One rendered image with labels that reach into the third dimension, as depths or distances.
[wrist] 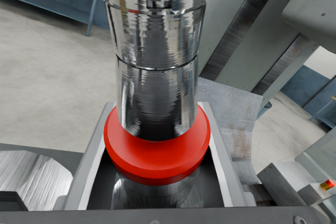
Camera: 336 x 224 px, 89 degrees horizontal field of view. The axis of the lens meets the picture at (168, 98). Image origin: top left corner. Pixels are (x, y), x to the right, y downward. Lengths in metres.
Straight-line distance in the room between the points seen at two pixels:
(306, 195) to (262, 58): 0.38
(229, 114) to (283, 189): 0.25
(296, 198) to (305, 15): 0.42
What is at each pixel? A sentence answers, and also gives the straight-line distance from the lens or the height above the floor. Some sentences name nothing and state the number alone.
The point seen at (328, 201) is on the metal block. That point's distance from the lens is 0.61.
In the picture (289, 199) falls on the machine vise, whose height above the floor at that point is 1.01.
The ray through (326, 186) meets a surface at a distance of 0.59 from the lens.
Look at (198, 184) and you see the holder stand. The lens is 0.20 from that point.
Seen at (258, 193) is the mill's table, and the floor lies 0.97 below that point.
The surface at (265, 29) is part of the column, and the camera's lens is 0.59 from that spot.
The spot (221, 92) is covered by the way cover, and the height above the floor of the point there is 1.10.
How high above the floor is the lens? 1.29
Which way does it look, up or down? 29 degrees down
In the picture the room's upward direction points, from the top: 28 degrees clockwise
